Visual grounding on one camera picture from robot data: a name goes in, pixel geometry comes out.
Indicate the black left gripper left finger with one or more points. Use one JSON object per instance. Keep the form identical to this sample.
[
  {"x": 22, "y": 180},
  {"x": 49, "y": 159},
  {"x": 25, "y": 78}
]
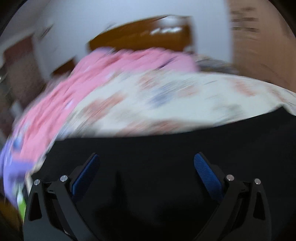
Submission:
[{"x": 51, "y": 212}]

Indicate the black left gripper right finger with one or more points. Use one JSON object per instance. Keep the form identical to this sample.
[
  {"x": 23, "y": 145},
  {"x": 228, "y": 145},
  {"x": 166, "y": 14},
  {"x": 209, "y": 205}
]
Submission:
[{"x": 242, "y": 212}]

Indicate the black pants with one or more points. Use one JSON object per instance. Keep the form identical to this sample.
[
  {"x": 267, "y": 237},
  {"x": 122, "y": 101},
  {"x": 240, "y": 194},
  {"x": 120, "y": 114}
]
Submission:
[{"x": 147, "y": 188}]

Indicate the green play mat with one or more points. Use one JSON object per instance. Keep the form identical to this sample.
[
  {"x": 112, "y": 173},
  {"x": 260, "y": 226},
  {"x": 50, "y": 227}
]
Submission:
[{"x": 21, "y": 205}]

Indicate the purple floral bedsheet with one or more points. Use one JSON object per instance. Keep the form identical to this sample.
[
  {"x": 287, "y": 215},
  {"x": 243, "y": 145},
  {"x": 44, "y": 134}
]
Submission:
[{"x": 13, "y": 171}]

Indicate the pink duvet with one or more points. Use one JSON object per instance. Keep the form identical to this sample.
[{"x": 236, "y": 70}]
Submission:
[{"x": 42, "y": 121}]

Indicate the floral cream bed quilt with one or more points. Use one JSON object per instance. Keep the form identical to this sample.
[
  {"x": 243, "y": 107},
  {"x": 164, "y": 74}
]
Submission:
[{"x": 134, "y": 103}]

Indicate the brown patterned curtain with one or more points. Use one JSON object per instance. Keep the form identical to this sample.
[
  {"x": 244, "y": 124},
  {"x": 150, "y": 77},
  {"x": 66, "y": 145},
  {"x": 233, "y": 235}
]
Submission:
[{"x": 22, "y": 82}]

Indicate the beige wooden wardrobe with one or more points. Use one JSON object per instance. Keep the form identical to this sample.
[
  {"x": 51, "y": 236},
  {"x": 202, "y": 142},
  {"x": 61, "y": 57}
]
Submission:
[{"x": 263, "y": 43}]

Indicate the brown wooden headboard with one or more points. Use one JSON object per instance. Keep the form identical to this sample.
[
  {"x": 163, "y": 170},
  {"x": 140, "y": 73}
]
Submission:
[{"x": 169, "y": 32}]

